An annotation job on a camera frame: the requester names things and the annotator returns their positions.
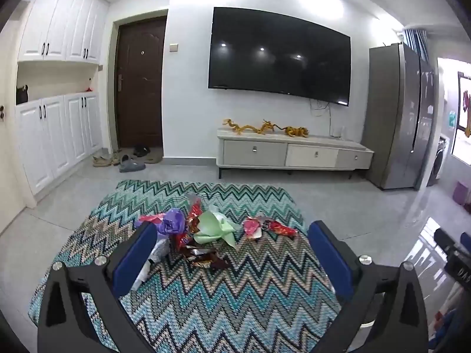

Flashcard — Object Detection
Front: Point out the blue curtain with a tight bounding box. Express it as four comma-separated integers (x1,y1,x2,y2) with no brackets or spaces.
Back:
401,29,429,61

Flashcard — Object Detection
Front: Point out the small gold figurine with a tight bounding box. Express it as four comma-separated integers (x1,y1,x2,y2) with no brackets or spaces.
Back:
283,126,310,139

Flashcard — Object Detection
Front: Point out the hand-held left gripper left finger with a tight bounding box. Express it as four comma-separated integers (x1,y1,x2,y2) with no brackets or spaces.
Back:
37,222,159,353

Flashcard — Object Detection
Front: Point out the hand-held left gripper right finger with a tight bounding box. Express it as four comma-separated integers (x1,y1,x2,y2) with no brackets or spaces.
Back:
306,221,430,353

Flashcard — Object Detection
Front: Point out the grey refrigerator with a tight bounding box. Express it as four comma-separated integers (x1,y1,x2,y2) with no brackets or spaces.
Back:
366,42,439,192

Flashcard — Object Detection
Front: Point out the small red wrapper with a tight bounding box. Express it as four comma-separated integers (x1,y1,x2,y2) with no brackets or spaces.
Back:
173,232,192,252

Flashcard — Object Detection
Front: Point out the zigzag patterned rug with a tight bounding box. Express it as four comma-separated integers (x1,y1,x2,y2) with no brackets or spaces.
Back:
27,179,341,353

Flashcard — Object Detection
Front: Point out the purple stool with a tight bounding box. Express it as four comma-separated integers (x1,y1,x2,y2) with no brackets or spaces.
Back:
452,181,471,205

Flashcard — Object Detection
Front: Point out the grey slipper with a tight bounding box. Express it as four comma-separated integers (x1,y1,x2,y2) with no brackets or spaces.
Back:
118,158,146,173

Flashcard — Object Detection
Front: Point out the brown wrapper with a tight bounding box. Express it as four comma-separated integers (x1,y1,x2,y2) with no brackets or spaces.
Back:
184,246,230,270

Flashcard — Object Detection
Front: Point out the white wall cabinet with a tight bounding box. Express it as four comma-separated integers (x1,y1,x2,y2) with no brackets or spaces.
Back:
18,0,110,63

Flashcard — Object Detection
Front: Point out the light green paper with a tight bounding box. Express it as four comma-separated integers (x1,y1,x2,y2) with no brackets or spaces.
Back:
193,206,245,249

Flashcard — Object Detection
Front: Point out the pink red wrapper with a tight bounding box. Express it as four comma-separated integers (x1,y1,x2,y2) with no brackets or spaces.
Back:
134,213,166,229

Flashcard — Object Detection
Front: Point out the gold dragon figurine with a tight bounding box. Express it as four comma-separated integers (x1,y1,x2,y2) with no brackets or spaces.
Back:
223,118,285,136

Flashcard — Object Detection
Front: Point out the washing machine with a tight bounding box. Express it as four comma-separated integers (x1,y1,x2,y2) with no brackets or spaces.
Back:
427,145,448,188

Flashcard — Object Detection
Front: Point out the pink packet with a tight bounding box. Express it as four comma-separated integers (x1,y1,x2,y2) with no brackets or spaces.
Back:
243,216,266,240

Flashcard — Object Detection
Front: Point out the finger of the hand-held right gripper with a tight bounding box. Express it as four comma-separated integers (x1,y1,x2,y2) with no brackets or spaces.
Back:
433,228,461,257

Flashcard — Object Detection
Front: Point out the shiny red wrapper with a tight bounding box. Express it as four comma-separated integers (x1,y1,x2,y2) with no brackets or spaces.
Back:
186,197,204,234

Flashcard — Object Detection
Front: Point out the black wall television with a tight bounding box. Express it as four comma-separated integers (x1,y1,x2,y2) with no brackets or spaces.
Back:
208,6,351,106

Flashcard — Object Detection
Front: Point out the dark brown door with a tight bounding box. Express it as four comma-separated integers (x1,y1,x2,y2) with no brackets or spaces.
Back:
114,16,168,149

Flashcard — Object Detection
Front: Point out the purple wrapper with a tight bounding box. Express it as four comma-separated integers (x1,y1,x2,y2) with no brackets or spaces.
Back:
156,208,187,236

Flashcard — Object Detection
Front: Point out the white floor cabinet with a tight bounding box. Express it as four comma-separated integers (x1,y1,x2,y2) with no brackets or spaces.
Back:
15,92,104,196

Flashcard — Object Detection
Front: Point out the white television stand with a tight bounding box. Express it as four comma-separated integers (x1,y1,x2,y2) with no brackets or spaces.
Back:
216,128,375,179

